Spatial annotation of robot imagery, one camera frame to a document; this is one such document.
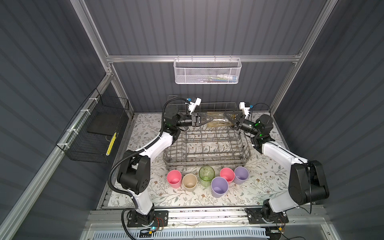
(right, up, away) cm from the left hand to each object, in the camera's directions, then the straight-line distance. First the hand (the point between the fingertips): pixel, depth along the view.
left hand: (216, 123), depth 67 cm
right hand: (+5, +3, +5) cm, 8 cm away
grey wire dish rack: (-2, -10, +32) cm, 34 cm away
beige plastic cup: (-13, -33, +17) cm, 40 cm away
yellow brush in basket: (-49, -10, +2) cm, 50 cm away
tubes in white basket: (+6, +29, +25) cm, 38 cm away
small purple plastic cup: (+16, -29, +16) cm, 37 cm away
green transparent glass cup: (-4, -28, +13) cm, 31 cm away
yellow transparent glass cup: (+2, +2, +3) cm, 4 cm away
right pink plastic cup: (+9, -28, +14) cm, 32 cm away
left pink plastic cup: (-22, -32, +19) cm, 43 cm away
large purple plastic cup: (+4, -35, +14) cm, 37 cm away
